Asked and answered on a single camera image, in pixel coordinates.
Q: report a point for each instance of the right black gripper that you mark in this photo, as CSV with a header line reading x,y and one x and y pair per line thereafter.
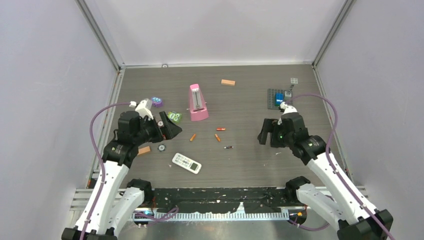
x,y
267,127

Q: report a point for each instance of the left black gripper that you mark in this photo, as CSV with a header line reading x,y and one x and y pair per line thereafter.
x,y
170,129

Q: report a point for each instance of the white remote control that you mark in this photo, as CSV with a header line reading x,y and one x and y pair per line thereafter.
x,y
186,163

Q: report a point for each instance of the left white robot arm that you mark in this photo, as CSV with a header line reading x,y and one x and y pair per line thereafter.
x,y
103,218

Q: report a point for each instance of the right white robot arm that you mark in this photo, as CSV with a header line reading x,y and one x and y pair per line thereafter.
x,y
347,210

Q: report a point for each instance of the green monster toy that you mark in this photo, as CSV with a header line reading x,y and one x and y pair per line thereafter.
x,y
175,117

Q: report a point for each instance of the small round gear toy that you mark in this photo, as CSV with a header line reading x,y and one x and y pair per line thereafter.
x,y
161,147

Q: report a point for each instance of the purple round toy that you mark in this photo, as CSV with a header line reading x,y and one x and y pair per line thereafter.
x,y
157,102

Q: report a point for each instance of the blue lego brick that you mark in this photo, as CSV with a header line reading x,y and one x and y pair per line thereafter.
x,y
278,98

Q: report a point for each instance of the wooden block near left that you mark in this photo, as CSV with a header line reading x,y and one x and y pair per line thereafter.
x,y
144,150

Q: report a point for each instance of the wooden block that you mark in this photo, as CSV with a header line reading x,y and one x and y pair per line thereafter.
x,y
144,150
228,82

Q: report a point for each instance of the pink metronome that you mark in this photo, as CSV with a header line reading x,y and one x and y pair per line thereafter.
x,y
197,105

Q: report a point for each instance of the grey lego baseplate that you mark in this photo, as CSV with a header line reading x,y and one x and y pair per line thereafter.
x,y
270,98

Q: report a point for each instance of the grey lego tower piece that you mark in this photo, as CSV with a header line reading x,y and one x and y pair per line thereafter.
x,y
289,92

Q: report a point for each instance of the wooden block far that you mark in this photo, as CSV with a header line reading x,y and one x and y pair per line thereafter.
x,y
228,82

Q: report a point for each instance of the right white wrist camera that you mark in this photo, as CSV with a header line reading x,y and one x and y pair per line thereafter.
x,y
285,108

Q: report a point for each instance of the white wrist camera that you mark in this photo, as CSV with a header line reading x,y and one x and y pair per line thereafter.
x,y
143,108
285,108

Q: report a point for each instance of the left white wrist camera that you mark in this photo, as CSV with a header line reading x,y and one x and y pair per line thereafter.
x,y
143,108

